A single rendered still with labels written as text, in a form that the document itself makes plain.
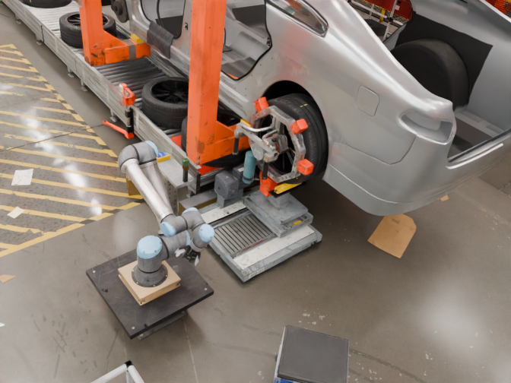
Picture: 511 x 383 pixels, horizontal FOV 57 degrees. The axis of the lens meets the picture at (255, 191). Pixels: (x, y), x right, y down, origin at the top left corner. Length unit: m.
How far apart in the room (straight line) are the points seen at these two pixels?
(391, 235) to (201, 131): 1.91
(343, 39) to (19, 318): 2.73
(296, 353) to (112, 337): 1.20
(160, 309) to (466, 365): 2.10
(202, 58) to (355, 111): 1.08
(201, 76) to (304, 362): 1.96
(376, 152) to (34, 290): 2.48
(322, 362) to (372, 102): 1.56
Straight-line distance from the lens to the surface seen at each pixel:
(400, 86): 2.88
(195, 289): 3.17
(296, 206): 3.99
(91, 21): 5.08
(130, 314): 3.06
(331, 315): 3.58
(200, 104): 3.48
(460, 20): 4.65
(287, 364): 2.87
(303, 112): 3.37
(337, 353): 2.99
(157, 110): 4.62
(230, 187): 3.82
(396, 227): 4.45
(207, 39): 3.28
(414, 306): 3.88
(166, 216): 2.66
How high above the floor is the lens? 2.76
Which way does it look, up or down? 39 degrees down
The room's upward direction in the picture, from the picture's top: 9 degrees clockwise
